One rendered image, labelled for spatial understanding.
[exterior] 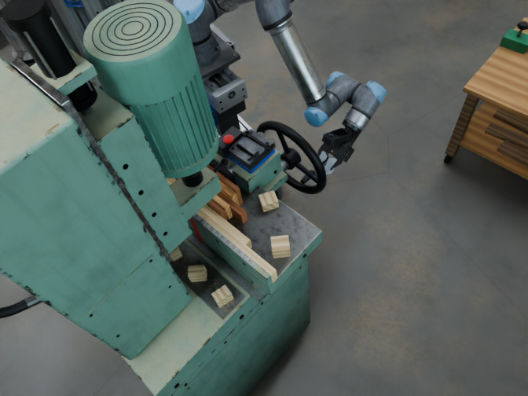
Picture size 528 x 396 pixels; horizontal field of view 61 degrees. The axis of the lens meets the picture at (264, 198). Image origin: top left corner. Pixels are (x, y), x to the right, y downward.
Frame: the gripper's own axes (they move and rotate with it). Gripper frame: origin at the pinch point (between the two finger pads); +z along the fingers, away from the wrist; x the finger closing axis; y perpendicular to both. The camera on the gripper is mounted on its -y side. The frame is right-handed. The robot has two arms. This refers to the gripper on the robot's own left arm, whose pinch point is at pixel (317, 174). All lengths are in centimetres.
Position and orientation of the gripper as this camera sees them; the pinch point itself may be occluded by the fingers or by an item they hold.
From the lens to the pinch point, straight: 151.8
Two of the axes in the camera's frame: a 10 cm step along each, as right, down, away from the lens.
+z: -5.4, 8.3, 1.2
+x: -7.3, -5.3, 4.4
